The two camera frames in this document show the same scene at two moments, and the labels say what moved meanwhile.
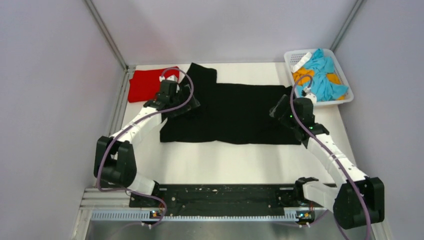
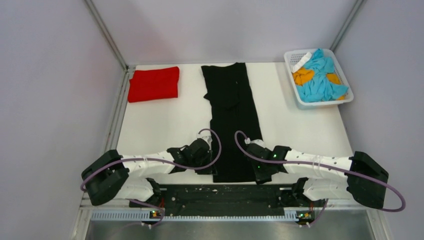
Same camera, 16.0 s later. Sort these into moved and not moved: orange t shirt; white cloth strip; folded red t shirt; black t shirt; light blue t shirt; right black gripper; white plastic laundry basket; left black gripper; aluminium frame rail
Moved: right black gripper; black t shirt; left black gripper
Not moved: white cloth strip; folded red t shirt; orange t shirt; light blue t shirt; aluminium frame rail; white plastic laundry basket
